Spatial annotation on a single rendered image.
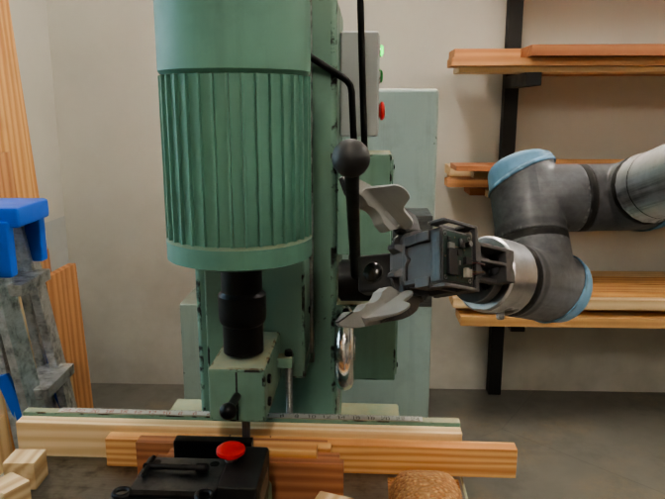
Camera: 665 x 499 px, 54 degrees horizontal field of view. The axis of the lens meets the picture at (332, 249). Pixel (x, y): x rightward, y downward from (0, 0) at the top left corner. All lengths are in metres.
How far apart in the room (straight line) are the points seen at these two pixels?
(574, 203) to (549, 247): 0.08
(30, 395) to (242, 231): 0.99
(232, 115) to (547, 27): 2.55
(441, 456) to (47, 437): 0.53
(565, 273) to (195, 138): 0.46
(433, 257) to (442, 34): 2.45
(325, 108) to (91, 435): 0.55
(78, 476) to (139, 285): 2.43
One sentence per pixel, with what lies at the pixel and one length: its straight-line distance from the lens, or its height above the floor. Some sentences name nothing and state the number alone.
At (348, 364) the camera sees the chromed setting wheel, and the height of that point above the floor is 1.02.
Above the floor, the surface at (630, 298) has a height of 0.61.
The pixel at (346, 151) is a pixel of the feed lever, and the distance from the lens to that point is 0.58.
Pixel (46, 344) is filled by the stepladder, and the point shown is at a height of 0.81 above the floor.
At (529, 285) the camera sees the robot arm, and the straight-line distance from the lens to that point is 0.77.
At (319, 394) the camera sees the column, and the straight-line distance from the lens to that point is 1.05.
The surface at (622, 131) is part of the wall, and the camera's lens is 3.26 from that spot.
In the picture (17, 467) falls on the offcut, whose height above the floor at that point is 0.93.
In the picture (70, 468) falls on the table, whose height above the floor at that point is 0.90.
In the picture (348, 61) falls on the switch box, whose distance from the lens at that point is 1.05.
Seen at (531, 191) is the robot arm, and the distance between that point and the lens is 0.86.
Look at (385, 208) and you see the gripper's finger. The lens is 0.69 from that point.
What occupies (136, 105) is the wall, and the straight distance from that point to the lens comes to 3.20.
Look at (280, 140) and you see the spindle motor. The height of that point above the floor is 1.33.
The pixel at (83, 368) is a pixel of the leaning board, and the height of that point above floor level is 0.37.
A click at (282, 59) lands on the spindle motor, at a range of 0.72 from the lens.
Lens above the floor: 1.36
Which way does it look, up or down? 12 degrees down
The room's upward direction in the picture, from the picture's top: straight up
